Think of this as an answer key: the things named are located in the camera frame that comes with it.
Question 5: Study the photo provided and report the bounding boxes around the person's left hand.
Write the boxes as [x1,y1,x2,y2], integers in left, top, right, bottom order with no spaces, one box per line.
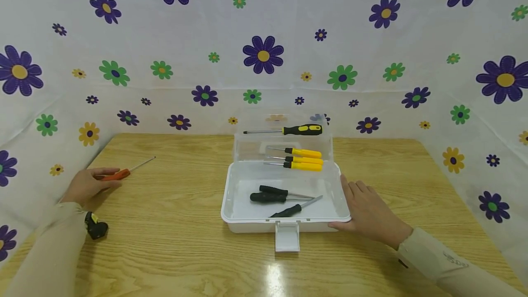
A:
[60,167,123,211]

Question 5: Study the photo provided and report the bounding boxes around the person's right hand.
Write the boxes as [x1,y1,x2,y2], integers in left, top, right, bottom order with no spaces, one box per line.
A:
[327,174,413,250]

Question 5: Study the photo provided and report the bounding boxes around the orange handle screwdriver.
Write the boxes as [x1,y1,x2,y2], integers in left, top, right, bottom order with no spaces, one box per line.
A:
[100,156,157,182]

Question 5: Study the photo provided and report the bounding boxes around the white plastic box clear lid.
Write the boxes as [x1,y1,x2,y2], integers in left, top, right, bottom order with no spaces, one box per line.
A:
[220,114,352,253]

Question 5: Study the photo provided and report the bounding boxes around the person's right forearm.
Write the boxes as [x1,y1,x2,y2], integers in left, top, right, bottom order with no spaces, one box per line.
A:
[396,227,527,297]

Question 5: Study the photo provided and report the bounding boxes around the person's left forearm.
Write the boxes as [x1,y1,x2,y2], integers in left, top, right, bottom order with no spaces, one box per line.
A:
[2,202,89,297]

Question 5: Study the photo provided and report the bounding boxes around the black wrist band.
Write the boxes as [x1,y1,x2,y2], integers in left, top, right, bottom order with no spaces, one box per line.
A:
[84,211,110,241]

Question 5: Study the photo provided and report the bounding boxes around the large black yellow screwdriver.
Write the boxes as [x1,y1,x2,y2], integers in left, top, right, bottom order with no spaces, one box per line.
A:
[243,124,323,136]

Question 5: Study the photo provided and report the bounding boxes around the small yellow handle screwdriver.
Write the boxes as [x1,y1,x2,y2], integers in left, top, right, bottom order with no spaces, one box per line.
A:
[267,147,323,159]
[264,161,324,172]
[266,155,325,165]

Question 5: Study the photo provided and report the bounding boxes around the black handle screwdriver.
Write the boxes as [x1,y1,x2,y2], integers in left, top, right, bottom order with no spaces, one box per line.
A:
[249,192,305,204]
[258,185,316,199]
[269,195,324,219]

